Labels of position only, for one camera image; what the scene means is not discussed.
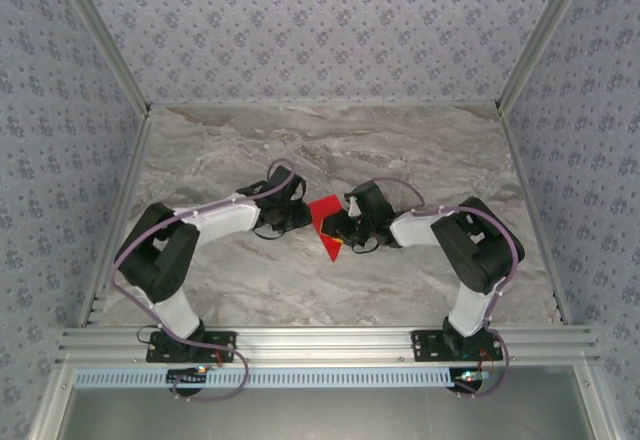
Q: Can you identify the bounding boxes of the red paper sheet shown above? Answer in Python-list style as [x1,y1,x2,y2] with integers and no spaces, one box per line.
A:
[307,193,347,264]

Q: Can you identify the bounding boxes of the grey sheet metal panel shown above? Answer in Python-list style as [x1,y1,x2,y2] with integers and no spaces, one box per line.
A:
[29,364,616,440]

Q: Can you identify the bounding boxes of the thin aluminium table edge strip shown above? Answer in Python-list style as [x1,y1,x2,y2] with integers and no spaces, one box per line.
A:
[149,101,501,109]

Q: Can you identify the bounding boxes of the black controller board with LED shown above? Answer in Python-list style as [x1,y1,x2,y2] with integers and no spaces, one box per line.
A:
[167,367,209,386]
[452,368,494,392]

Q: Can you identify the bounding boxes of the thin black left gripper cable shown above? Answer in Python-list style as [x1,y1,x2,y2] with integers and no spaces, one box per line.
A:
[252,224,289,241]

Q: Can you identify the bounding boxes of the wide aluminium mounting rail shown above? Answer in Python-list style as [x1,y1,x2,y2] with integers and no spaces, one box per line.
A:
[54,324,601,365]

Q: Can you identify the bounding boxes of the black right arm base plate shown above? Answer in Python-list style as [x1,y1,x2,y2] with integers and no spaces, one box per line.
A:
[409,329,504,363]

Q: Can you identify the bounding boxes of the light blue slotted cable duct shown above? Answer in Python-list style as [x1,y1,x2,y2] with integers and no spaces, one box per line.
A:
[73,367,494,390]

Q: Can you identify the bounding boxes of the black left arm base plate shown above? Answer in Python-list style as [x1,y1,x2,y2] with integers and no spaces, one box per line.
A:
[145,330,237,363]

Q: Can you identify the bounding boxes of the aluminium table side rail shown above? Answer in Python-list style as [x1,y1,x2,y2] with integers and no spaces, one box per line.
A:
[499,109,574,326]
[77,109,154,329]

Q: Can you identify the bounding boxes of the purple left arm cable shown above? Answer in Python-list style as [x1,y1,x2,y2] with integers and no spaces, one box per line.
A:
[112,158,297,405]

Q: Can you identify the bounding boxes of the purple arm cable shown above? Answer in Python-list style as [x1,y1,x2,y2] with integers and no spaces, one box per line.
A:
[112,158,297,405]
[372,177,526,400]

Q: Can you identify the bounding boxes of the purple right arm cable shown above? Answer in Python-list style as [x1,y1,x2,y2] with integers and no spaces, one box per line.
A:
[372,177,526,400]

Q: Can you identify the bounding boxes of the slanted aluminium frame post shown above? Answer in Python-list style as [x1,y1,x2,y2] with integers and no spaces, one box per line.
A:
[493,0,599,114]
[49,0,153,116]

